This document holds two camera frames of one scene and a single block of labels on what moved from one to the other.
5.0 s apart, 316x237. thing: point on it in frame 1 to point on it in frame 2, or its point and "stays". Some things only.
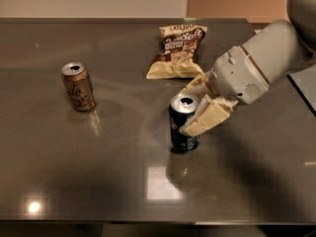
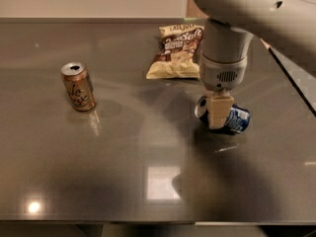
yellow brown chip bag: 176,58 stays
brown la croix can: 79,86 stays
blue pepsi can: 181,109 to 238,121
